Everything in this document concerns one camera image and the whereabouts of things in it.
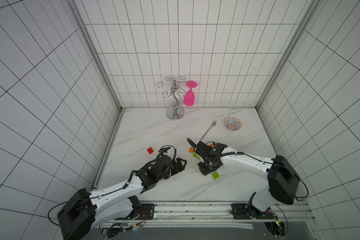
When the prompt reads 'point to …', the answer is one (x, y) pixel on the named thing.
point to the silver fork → (213, 124)
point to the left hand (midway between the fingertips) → (180, 167)
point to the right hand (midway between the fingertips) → (203, 167)
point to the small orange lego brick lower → (176, 161)
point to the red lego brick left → (150, 150)
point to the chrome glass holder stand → (174, 113)
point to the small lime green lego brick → (215, 175)
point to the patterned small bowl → (232, 123)
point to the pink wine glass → (189, 99)
